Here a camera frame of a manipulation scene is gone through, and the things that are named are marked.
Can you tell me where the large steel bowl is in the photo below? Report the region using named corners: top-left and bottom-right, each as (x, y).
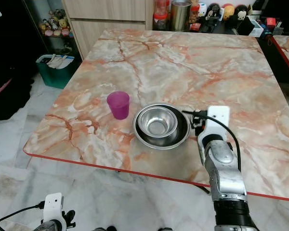
top-left (132, 103), bottom-right (191, 150)

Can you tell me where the small steel bowl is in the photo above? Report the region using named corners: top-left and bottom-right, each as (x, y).
top-left (137, 105), bottom-right (179, 138)

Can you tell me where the purple plastic cup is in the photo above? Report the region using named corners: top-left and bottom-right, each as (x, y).
top-left (106, 90), bottom-right (131, 120)

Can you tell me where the orange bottle with red base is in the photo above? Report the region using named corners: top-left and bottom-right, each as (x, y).
top-left (191, 4), bottom-right (199, 31)

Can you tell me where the black fabric heap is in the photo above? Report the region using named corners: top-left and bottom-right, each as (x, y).
top-left (0, 0), bottom-right (40, 122)

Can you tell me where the steel tumbler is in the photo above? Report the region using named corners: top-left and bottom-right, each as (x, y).
top-left (170, 0), bottom-right (193, 32)

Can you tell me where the white blue box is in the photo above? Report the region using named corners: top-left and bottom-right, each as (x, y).
top-left (250, 18), bottom-right (266, 39)

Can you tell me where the red capped plastic bottle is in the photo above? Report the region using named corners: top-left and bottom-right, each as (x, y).
top-left (153, 0), bottom-right (171, 31)

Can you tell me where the yellow headed figurine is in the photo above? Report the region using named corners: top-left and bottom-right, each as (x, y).
top-left (222, 3), bottom-right (236, 21)

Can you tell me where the black and white figurine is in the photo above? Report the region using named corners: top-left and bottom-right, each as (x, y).
top-left (235, 4), bottom-right (249, 22)

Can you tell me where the green storage bin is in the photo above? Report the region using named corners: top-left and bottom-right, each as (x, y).
top-left (36, 53), bottom-right (83, 90)

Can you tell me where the light wooden cabinet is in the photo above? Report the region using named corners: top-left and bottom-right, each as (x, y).
top-left (62, 0), bottom-right (154, 59)

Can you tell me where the white cloth in bin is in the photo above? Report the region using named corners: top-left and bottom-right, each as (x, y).
top-left (47, 54), bottom-right (75, 69)

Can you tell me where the brown plush toy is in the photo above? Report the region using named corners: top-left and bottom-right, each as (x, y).
top-left (39, 17), bottom-right (56, 35)

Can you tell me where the yellow plush toy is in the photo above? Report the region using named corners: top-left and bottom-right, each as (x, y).
top-left (55, 17), bottom-right (72, 37)

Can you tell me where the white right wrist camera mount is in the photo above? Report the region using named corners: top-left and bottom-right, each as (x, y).
top-left (206, 105), bottom-right (231, 138)

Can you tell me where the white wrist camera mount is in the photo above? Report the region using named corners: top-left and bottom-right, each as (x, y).
top-left (206, 105), bottom-right (231, 138)
top-left (44, 192), bottom-right (64, 222)

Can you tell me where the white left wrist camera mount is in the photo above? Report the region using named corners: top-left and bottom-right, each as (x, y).
top-left (44, 192), bottom-right (64, 222)

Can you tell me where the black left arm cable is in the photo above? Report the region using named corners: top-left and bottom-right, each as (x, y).
top-left (0, 201), bottom-right (46, 231)

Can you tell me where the pink strap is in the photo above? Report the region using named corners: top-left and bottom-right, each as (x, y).
top-left (0, 78), bottom-right (15, 96)

